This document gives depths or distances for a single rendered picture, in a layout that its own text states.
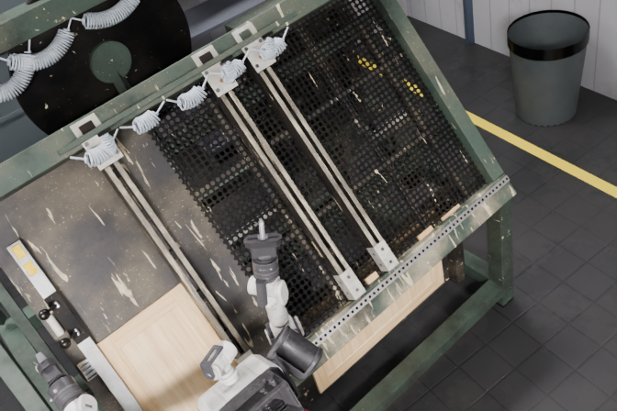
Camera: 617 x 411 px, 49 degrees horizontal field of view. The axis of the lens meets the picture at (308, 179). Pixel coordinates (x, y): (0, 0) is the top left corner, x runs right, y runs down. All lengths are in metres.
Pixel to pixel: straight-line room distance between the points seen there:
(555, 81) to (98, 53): 3.04
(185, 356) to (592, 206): 2.76
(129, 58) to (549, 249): 2.60
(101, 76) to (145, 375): 1.23
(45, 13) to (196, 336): 1.35
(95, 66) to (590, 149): 3.27
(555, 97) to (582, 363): 1.94
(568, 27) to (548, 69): 0.48
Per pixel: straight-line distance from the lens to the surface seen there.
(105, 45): 2.93
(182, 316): 2.64
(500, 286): 3.77
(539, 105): 4.93
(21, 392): 2.58
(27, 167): 2.53
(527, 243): 4.23
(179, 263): 2.62
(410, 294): 3.52
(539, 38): 5.18
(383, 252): 2.88
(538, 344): 3.78
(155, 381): 2.65
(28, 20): 2.77
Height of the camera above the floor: 3.10
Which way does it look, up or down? 40 degrees down
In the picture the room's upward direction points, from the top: 16 degrees counter-clockwise
